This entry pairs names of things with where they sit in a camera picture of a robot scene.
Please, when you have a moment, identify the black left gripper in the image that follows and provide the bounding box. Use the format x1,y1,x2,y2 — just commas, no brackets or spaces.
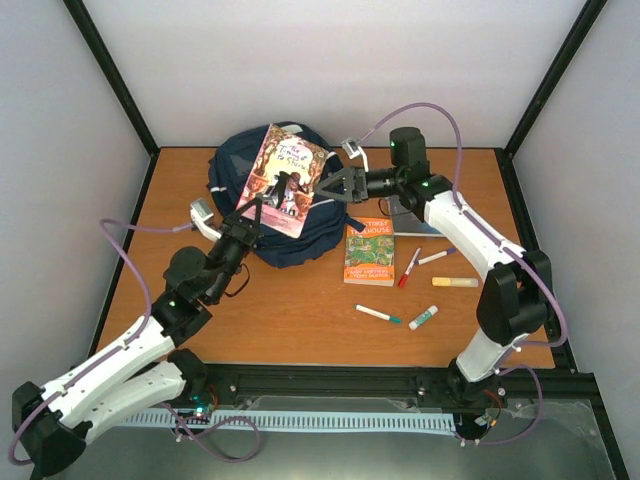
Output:
209,198,264,304

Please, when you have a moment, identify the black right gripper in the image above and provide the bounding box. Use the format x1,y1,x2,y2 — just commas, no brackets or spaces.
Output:
314,165,404,206

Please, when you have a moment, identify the pink Taming of Shrew book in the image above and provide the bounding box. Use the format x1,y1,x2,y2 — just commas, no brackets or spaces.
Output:
236,124,333,239

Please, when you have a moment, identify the navy blue student backpack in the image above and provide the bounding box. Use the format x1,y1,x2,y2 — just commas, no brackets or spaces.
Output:
207,122,348,268

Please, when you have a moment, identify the green capped white marker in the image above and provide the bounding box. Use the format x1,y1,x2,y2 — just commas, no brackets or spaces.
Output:
354,304,402,324

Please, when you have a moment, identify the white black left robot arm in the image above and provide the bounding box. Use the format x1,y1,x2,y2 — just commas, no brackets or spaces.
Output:
8,198,262,478

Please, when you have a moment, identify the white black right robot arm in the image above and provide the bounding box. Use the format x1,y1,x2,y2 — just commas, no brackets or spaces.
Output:
315,127,561,406

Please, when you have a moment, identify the dark blue hardcover book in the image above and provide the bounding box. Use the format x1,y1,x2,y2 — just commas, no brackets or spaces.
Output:
387,195,443,237

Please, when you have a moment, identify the orange Treehouse paperback book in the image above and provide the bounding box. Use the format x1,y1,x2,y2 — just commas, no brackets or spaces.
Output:
343,217,395,287

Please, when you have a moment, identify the red capped white marker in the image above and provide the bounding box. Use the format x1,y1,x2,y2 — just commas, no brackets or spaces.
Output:
397,247,422,288

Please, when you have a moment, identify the purple capped white marker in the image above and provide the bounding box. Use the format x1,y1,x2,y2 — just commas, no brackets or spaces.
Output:
415,247,457,265

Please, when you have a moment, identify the yellow highlighter pen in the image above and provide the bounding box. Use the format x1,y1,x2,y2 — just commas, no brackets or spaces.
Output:
431,277,479,288

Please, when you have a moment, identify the green white glue stick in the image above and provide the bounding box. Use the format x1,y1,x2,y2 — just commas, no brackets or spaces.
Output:
408,305,439,330

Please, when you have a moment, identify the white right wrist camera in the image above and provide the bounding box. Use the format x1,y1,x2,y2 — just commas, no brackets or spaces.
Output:
341,138,369,172

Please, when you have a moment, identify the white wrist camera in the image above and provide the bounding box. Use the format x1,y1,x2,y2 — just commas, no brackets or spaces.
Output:
189,198,222,243
341,138,369,172

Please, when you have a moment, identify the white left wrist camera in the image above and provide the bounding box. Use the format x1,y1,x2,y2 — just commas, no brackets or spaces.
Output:
189,198,222,243

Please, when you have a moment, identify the black right frame post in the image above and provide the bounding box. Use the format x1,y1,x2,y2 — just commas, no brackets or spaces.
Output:
502,0,610,157

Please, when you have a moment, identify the black frame post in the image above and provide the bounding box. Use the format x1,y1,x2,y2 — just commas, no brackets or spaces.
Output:
502,0,610,157
62,0,160,149

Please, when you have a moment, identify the light blue slotted cable duct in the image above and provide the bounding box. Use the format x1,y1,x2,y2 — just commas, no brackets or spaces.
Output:
120,408,455,436

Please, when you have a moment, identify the metal front base plate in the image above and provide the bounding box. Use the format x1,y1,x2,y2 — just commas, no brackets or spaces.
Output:
60,401,628,479

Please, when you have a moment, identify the black left frame post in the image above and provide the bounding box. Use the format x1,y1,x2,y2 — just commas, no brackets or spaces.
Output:
62,0,160,149

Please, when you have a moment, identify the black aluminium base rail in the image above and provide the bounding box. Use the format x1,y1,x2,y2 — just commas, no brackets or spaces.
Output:
149,363,599,414

